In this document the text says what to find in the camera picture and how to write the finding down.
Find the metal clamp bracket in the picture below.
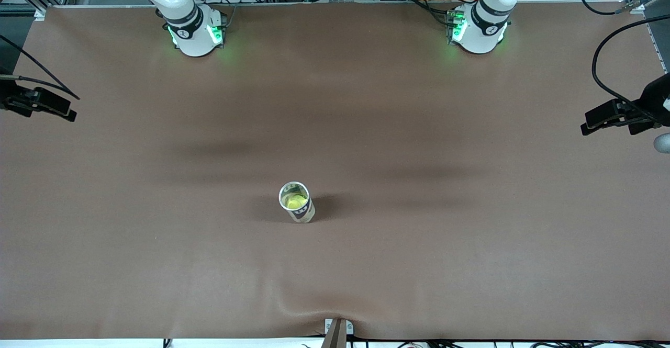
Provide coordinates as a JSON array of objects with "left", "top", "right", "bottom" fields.
[{"left": 325, "top": 318, "right": 354, "bottom": 335}]

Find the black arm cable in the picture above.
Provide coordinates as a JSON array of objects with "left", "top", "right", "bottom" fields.
[
  {"left": 576, "top": 0, "right": 670, "bottom": 125},
  {"left": 0, "top": 34, "right": 81, "bottom": 100}
]

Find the brown camera pole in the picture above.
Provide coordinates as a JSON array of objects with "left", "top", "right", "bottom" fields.
[{"left": 321, "top": 321, "right": 347, "bottom": 348}]

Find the clear tennis ball can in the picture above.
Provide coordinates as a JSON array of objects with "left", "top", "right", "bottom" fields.
[{"left": 278, "top": 182, "right": 316, "bottom": 224}]

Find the grey metal side panel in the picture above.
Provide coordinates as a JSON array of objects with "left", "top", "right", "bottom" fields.
[{"left": 643, "top": 0, "right": 670, "bottom": 76}]

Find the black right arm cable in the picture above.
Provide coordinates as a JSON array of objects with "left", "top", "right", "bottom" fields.
[{"left": 0, "top": 34, "right": 81, "bottom": 100}]

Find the brown table cover mat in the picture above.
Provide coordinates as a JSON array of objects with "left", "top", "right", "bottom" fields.
[{"left": 0, "top": 0, "right": 670, "bottom": 341}]

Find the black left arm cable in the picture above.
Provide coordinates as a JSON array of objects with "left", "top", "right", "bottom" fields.
[{"left": 576, "top": 0, "right": 670, "bottom": 125}]

